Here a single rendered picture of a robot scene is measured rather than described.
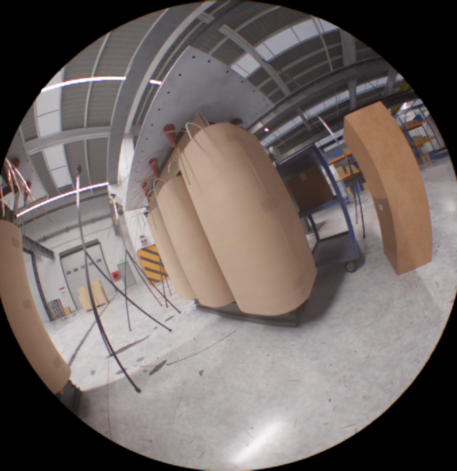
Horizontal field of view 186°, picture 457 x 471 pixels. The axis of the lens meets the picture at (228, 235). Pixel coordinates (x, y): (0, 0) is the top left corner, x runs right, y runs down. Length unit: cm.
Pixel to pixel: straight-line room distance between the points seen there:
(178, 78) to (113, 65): 894
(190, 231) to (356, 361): 103
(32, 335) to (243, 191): 132
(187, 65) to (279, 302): 111
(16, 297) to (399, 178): 201
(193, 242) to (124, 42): 948
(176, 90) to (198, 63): 19
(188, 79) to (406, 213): 126
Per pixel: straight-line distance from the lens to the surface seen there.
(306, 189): 117
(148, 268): 579
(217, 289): 87
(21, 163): 139
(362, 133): 90
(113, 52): 963
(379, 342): 72
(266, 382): 68
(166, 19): 420
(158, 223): 128
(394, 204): 90
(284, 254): 54
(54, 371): 113
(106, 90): 1014
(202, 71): 85
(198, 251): 83
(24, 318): 110
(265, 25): 1161
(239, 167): 55
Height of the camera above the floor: 59
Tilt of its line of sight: level
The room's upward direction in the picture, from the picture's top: 23 degrees counter-clockwise
